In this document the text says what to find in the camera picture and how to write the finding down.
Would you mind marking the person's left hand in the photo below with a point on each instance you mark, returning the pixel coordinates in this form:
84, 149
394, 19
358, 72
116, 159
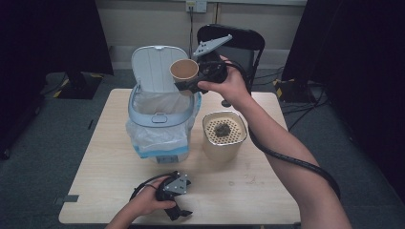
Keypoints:
146, 202

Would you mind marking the white wall socket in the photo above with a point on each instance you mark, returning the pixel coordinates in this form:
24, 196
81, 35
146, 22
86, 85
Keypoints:
196, 5

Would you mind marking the beige strainer container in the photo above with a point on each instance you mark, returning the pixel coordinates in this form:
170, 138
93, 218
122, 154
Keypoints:
219, 149

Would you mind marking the grey floor tape strip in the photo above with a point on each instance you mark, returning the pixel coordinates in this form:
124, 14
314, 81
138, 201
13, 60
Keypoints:
67, 199

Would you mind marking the light grey trash bin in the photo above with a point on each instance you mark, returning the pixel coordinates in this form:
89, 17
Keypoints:
159, 68

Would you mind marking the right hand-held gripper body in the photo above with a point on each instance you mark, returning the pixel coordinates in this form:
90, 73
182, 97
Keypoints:
211, 68

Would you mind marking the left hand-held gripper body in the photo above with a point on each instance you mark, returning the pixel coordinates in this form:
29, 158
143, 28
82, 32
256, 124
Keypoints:
175, 185

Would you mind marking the black curtain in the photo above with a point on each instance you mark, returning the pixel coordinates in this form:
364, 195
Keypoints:
47, 35
359, 63

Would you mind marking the black folding chair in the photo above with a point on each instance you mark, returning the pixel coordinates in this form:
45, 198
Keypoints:
246, 39

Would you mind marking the black stand base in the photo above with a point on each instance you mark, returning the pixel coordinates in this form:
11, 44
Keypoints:
79, 86

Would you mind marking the dark wet residue clump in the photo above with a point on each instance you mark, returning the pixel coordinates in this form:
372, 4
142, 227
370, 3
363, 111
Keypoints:
222, 130

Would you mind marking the yellow black floor block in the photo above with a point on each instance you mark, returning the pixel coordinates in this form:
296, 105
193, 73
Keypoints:
293, 90

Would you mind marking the person's right hand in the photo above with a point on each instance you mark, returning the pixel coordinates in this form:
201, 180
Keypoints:
234, 87

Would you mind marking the brown paper cup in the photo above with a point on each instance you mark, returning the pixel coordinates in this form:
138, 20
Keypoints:
184, 70

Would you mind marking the clear plastic bin liner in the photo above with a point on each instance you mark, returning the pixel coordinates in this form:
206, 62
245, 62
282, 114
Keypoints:
156, 140

